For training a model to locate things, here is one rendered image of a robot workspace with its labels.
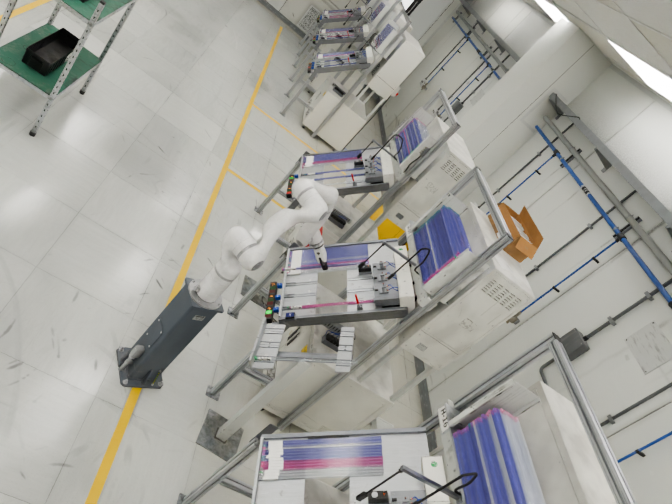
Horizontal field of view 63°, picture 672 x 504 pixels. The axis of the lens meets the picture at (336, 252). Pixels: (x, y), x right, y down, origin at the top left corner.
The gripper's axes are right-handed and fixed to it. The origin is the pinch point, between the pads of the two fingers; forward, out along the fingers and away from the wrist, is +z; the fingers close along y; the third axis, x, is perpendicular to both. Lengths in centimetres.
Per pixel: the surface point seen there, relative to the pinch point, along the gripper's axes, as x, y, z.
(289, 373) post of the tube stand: 22, -63, 17
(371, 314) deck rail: -22.6, -32.1, 16.1
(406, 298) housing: -43, -30, 12
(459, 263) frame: -74, -34, -6
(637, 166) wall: -232, 135, 67
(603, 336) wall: -160, 13, 116
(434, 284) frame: -59, -34, 4
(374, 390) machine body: -9, -30, 78
